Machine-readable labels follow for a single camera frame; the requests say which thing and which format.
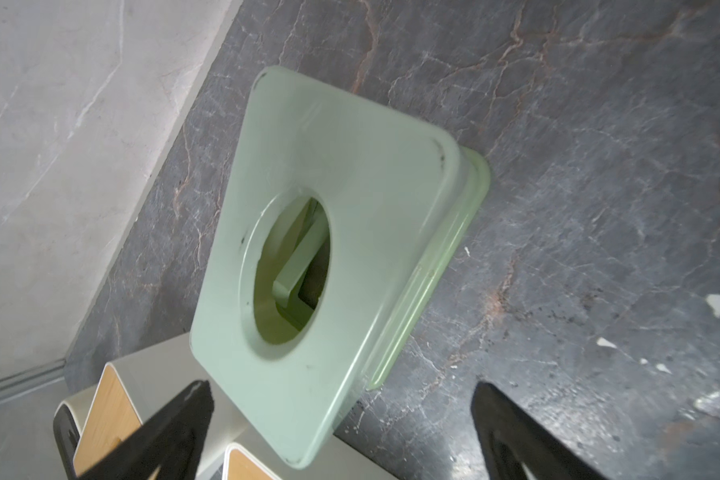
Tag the cream box dark lid back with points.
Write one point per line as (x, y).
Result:
(68, 424)

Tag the bamboo-lid tissue box middle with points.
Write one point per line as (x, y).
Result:
(250, 457)

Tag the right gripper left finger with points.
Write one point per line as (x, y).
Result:
(168, 446)

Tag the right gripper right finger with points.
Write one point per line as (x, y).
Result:
(515, 446)

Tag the large white bamboo-lid tissue box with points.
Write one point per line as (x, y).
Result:
(135, 387)

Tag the green square tissue box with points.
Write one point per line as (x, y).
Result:
(339, 218)

